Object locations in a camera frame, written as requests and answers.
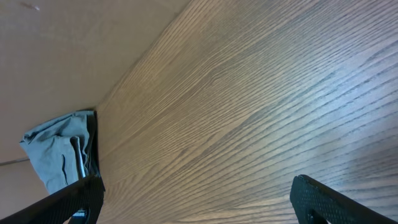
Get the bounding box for grey shorts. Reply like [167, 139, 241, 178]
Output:
[19, 110, 99, 194]

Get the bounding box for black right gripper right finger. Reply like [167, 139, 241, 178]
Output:
[290, 175, 397, 224]

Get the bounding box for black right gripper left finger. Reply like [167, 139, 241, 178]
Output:
[1, 175, 105, 224]

